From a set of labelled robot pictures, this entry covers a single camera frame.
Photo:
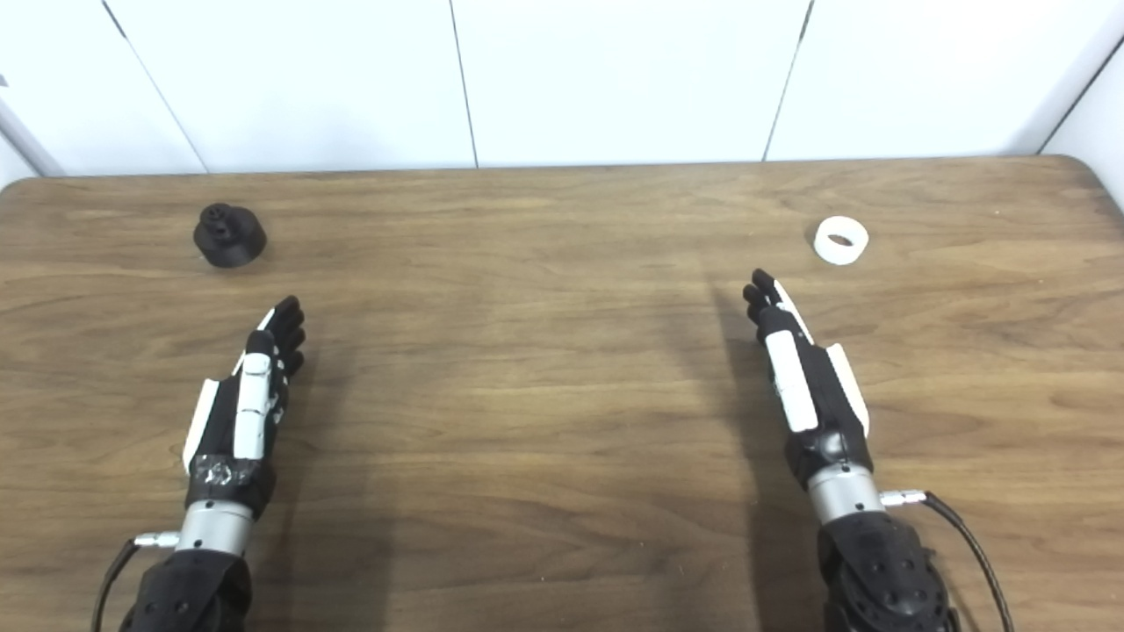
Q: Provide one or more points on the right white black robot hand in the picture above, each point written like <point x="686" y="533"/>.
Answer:
<point x="795" y="386"/>

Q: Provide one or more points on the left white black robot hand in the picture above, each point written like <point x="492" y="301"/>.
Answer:
<point x="253" y="395"/>

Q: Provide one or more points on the round black part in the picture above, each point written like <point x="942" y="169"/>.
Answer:
<point x="230" y="239"/>

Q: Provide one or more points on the grey wall corner trim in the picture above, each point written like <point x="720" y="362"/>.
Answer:
<point x="26" y="140"/>

